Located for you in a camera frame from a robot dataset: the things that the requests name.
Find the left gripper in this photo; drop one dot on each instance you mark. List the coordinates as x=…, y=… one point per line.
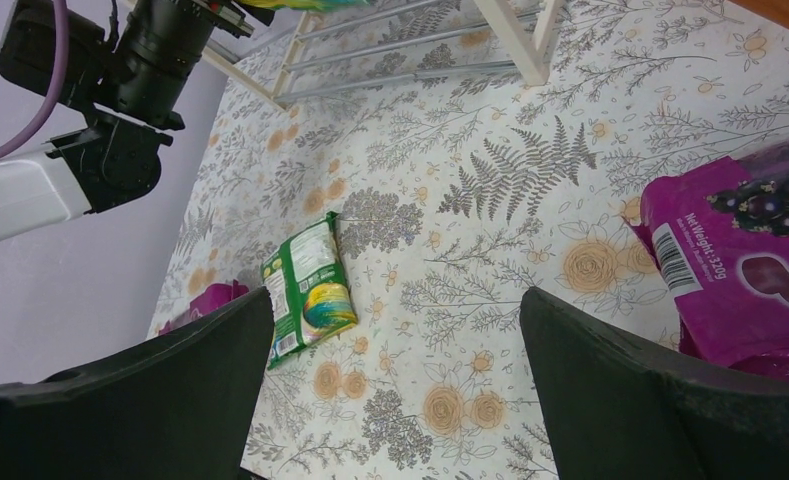
x=233, y=16

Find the purple grape candy bag left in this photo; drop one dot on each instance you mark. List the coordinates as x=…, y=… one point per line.
x=211, y=299

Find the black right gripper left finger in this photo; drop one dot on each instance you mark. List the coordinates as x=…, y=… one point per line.
x=178, y=406

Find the green Fox's candy bag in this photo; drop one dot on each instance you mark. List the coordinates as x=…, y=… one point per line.
x=304, y=5

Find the purple grape candy bag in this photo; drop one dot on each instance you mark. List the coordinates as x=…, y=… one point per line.
x=211, y=299
x=719, y=235

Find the purple grape candy bag right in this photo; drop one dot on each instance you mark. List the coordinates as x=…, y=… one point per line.
x=719, y=235

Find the green candy bag underneath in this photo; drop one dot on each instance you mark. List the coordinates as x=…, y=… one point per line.
x=308, y=289

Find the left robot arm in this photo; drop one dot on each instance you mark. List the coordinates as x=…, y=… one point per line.
x=109, y=98

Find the white metal shelf rack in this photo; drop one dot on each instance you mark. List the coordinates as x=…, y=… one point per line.
x=407, y=42

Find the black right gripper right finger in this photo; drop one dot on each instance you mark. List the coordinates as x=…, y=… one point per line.
x=618, y=406

